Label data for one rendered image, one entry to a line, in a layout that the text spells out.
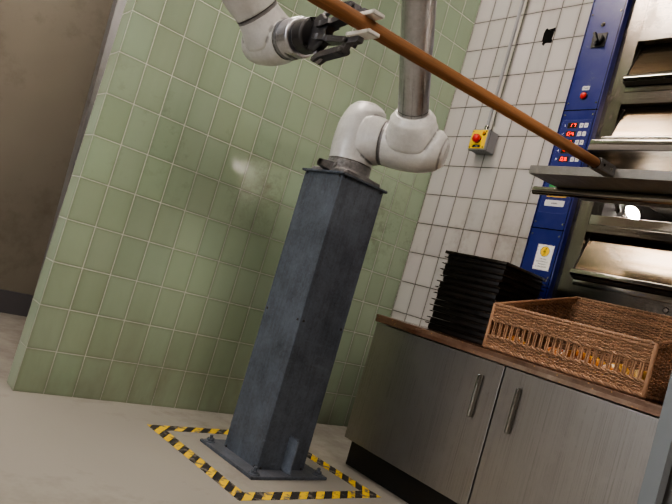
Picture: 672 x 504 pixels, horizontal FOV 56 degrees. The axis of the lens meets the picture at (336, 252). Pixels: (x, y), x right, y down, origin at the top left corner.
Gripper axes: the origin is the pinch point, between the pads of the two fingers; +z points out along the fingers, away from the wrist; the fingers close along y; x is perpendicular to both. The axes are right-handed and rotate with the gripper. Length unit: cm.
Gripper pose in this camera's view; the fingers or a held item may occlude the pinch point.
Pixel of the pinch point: (365, 25)
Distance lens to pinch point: 130.8
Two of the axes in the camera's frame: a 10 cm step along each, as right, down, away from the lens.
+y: -2.5, 9.7, -0.1
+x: -7.4, -2.0, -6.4
